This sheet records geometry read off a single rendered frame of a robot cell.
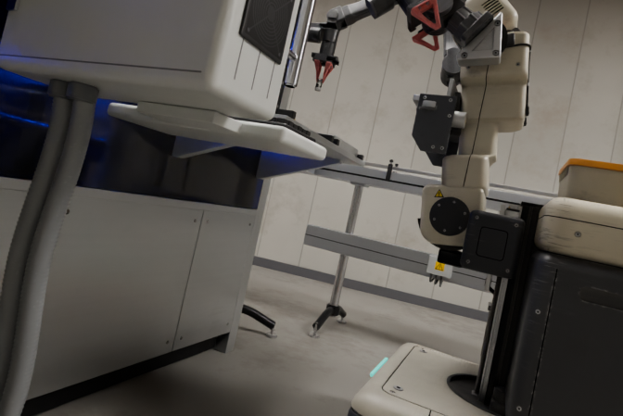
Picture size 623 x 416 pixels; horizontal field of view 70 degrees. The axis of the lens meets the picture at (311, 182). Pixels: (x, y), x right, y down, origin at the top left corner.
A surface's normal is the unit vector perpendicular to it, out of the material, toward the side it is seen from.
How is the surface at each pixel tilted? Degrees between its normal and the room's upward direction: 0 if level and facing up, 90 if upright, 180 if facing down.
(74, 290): 90
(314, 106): 90
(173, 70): 90
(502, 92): 90
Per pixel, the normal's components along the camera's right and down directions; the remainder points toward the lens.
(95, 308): 0.90, 0.18
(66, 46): -0.41, -0.13
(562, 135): -0.14, -0.07
